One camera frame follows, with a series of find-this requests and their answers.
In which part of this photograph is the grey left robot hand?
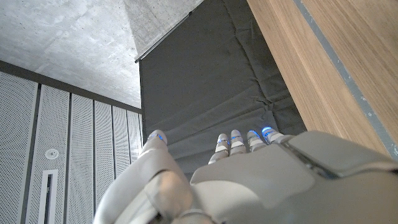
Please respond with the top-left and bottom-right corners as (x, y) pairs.
(93, 126), (398, 224)

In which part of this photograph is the black backdrop curtain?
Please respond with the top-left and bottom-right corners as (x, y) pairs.
(135, 0), (307, 175)

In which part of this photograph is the round white ceiling sensor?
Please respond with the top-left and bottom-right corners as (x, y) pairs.
(45, 148), (60, 160)

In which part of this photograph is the white ceiling slot vent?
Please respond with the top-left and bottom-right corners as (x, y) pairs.
(37, 169), (59, 224)

